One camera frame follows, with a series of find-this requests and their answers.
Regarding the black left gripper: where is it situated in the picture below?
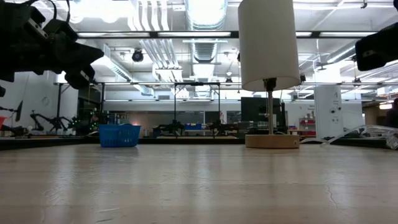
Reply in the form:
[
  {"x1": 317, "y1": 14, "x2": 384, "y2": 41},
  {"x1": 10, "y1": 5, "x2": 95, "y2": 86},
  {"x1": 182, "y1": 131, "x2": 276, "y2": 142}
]
[{"x1": 0, "y1": 1, "x2": 105, "y2": 90}]

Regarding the red background shelf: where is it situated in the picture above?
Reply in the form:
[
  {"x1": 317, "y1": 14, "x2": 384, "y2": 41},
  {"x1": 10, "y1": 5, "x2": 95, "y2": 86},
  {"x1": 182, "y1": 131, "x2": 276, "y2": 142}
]
[{"x1": 299, "y1": 117, "x2": 317, "y2": 137}]

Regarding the black monitor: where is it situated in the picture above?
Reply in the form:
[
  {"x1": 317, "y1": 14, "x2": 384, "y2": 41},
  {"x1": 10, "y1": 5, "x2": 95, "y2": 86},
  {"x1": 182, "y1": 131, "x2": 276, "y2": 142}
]
[{"x1": 241, "y1": 96, "x2": 287, "y2": 133}]

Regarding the blue plastic basket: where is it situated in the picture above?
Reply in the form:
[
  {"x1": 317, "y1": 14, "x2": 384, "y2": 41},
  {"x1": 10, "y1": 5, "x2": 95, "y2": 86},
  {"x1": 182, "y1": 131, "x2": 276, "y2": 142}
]
[{"x1": 98, "y1": 123, "x2": 142, "y2": 148}]

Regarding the clear plastic sheet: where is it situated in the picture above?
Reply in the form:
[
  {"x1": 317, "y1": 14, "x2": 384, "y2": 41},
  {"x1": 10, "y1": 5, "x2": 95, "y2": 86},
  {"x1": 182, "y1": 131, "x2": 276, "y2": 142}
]
[{"x1": 300, "y1": 124, "x2": 398, "y2": 150}]

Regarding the white shade wooden base lamp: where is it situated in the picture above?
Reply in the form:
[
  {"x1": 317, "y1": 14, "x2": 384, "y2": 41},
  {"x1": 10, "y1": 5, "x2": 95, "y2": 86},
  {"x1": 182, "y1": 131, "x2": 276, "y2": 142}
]
[{"x1": 237, "y1": 0, "x2": 302, "y2": 149}]

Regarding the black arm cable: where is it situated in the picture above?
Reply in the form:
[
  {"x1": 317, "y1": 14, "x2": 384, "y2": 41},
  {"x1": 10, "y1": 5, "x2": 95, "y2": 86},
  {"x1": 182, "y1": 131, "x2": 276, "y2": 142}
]
[{"x1": 26, "y1": 0, "x2": 71, "y2": 24}]

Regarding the black table edge frame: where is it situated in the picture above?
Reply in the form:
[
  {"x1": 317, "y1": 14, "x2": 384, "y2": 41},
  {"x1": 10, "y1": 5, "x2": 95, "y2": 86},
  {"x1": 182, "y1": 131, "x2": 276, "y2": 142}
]
[{"x1": 0, "y1": 136, "x2": 389, "y2": 151}]

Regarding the white pillar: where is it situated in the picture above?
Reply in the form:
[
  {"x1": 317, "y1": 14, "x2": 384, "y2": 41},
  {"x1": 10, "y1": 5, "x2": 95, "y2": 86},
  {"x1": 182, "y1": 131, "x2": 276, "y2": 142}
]
[{"x1": 313, "y1": 85, "x2": 345, "y2": 139}]

